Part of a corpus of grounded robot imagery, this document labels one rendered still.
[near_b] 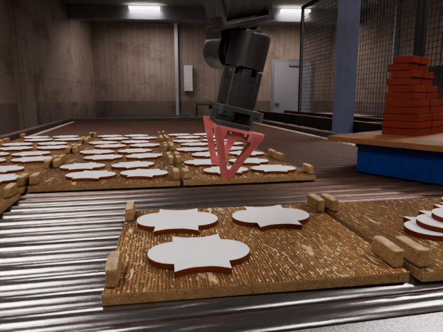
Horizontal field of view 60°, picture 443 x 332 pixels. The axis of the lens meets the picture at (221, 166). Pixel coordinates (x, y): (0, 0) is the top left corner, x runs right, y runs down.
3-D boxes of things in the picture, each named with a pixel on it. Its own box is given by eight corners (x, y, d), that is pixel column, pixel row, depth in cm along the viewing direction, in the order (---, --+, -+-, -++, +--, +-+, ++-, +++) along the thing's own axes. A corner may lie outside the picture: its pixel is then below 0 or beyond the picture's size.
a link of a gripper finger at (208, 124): (198, 167, 57) (211, 105, 55) (194, 158, 64) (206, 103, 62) (241, 175, 59) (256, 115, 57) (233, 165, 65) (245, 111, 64)
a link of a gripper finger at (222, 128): (204, 178, 50) (219, 109, 49) (198, 166, 57) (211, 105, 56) (252, 187, 52) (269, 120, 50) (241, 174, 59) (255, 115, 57)
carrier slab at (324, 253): (409, 282, 53) (410, 271, 52) (101, 306, 46) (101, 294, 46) (312, 209, 87) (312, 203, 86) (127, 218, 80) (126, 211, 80)
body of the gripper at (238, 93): (215, 117, 51) (228, 61, 50) (206, 111, 61) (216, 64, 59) (262, 127, 52) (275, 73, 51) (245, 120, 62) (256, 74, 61)
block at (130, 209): (134, 221, 74) (133, 208, 73) (124, 222, 73) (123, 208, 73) (136, 212, 79) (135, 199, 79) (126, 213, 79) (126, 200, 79)
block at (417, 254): (429, 267, 54) (431, 249, 53) (417, 268, 53) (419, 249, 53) (402, 251, 59) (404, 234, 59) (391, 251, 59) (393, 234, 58)
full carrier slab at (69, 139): (84, 145, 205) (84, 137, 205) (2, 147, 198) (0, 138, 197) (93, 138, 239) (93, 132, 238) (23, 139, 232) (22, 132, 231)
